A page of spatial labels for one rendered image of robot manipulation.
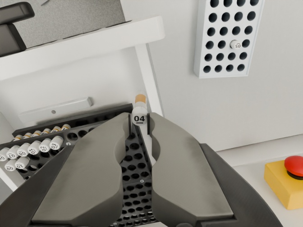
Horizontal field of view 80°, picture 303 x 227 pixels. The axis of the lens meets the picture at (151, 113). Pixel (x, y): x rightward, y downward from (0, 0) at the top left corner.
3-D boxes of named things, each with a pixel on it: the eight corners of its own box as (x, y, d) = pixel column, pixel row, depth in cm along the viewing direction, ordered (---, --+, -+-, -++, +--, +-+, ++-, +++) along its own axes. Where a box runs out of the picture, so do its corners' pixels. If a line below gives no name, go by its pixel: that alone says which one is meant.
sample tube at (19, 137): (16, 133, 26) (-7, 155, 22) (23, 131, 26) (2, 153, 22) (20, 140, 27) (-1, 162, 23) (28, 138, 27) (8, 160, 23)
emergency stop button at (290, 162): (279, 155, 32) (296, 173, 29) (302, 151, 32) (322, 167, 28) (277, 167, 34) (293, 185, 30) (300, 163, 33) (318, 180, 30)
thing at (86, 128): (0, 144, 24) (-3, 147, 23) (130, 114, 22) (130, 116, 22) (9, 154, 25) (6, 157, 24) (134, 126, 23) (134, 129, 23)
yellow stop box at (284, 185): (263, 160, 35) (291, 192, 29) (303, 152, 34) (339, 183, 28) (262, 178, 37) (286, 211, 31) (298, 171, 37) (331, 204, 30)
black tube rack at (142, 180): (25, 120, 29) (-3, 147, 23) (132, 95, 28) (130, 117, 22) (82, 205, 39) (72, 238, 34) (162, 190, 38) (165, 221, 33)
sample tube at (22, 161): (31, 141, 27) (12, 163, 23) (39, 139, 27) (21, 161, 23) (36, 147, 28) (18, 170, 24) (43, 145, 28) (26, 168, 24)
